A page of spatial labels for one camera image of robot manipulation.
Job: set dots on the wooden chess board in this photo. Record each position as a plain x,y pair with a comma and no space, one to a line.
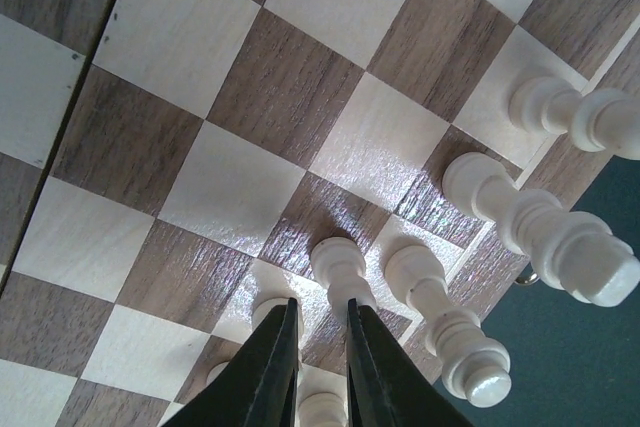
167,164

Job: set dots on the white piece corner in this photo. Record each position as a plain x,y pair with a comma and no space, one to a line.
604,120

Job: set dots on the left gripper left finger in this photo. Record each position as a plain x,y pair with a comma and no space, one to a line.
258,387

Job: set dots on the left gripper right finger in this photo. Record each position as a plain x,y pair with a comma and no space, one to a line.
385,388

